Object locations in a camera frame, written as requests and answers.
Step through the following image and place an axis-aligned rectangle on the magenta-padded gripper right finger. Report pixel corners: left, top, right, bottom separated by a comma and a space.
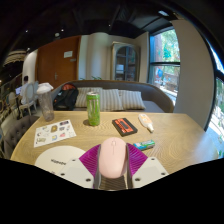
125, 143, 169, 190

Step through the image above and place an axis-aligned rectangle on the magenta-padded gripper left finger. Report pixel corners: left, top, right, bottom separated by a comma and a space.
57, 143, 102, 190

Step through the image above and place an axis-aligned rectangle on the pink computer mouse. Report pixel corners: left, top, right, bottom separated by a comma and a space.
98, 136, 129, 179

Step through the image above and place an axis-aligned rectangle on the round white hippo mouse pad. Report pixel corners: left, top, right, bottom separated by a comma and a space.
34, 145, 87, 176

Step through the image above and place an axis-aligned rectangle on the small green blue pack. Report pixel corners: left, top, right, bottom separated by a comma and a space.
132, 139, 156, 151

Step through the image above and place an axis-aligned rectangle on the white sticker sheet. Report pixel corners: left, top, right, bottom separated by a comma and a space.
33, 119, 77, 148

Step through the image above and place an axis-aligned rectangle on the white squeeze tube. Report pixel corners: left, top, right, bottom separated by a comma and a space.
137, 113, 155, 133

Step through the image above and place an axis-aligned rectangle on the black box with red print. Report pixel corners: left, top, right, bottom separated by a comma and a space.
111, 117, 139, 137

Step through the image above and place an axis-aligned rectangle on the green drink can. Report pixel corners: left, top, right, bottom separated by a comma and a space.
86, 91, 101, 127

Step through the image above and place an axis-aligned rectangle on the grey tufted armchair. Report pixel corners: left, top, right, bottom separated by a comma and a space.
2, 115, 40, 159

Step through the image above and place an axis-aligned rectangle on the striped cushion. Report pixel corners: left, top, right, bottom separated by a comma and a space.
74, 87, 104, 109
118, 89, 147, 111
99, 88, 125, 112

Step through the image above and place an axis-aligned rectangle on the black backpack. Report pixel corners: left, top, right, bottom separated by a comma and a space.
52, 83, 80, 111

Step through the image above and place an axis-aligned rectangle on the clear shaker bottle white lid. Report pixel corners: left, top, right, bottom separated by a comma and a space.
36, 82, 55, 122

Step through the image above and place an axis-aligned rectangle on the brown curved sofa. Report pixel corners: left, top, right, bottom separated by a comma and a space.
49, 79, 175, 113

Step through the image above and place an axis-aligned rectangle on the white dining chair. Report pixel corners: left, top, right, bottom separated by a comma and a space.
18, 81, 39, 116

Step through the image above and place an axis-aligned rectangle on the wooden door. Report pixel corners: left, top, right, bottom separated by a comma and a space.
36, 35, 82, 91

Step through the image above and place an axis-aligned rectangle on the black-framed window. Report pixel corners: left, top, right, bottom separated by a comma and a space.
148, 28, 181, 101

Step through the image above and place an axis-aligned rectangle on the glass-door cabinet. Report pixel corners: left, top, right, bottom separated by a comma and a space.
110, 41, 141, 82

